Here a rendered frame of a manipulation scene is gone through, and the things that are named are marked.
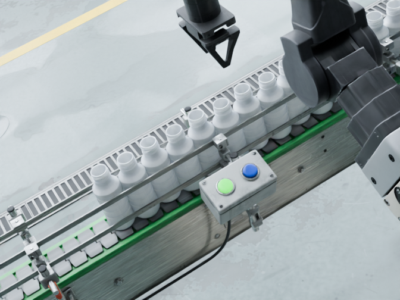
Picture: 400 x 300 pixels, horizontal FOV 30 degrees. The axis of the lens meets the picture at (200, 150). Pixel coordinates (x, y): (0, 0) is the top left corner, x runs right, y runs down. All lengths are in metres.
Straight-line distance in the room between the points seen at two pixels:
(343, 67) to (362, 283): 1.82
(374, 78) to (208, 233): 0.91
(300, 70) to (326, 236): 1.92
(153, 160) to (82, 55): 2.57
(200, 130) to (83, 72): 2.42
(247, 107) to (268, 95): 0.05
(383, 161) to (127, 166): 0.77
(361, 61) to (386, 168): 0.13
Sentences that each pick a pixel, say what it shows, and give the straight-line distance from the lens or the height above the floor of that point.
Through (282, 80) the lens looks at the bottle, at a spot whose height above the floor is 1.13.
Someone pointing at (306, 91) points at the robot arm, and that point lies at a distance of 0.94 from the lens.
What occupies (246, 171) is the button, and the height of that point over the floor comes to 1.12.
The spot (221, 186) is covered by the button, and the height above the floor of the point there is 1.12.
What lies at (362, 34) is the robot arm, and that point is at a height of 1.62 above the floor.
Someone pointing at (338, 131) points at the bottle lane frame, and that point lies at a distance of 1.79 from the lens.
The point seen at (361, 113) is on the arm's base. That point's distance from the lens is 0.89.
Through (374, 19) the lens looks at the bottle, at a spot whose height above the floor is 1.14.
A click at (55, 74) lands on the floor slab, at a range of 4.05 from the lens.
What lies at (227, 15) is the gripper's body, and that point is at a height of 1.49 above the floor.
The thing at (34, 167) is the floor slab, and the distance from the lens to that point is 3.53.
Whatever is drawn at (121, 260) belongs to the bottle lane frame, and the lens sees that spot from 1.65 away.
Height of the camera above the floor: 2.17
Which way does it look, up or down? 42 degrees down
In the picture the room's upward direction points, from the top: 19 degrees counter-clockwise
